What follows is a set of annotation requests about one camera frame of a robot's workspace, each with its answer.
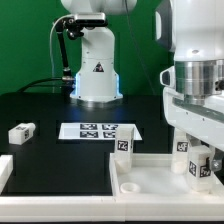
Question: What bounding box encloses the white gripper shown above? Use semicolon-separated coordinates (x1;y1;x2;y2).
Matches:
160;66;224;172

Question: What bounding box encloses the white square tabletop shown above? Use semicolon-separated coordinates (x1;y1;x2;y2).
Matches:
109;153;224;197

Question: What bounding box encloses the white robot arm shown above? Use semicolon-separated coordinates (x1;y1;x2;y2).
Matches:
61;0;224;172

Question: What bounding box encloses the white marker base plate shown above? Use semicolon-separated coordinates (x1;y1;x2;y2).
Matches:
58;122;143;141

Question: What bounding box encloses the black cable bundle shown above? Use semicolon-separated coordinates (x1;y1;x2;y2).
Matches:
16;14;79;94

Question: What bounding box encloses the black camera on stand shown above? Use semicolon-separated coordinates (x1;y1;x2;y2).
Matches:
56;12;108;40

